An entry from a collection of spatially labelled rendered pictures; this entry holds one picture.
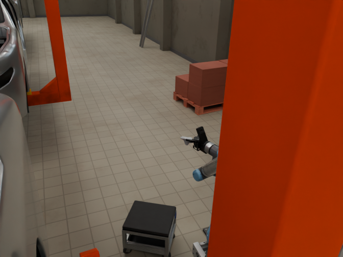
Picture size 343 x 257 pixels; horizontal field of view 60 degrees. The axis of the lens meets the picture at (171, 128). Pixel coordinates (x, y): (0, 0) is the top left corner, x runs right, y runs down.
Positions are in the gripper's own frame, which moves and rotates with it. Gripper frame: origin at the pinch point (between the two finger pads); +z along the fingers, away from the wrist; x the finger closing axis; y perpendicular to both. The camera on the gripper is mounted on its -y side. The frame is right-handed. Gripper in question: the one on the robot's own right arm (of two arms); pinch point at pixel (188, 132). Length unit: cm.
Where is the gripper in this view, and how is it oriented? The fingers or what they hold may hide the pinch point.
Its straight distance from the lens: 206.6
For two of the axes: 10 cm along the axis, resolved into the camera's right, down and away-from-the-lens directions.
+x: 8.0, -3.7, 4.7
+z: -5.9, -3.7, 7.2
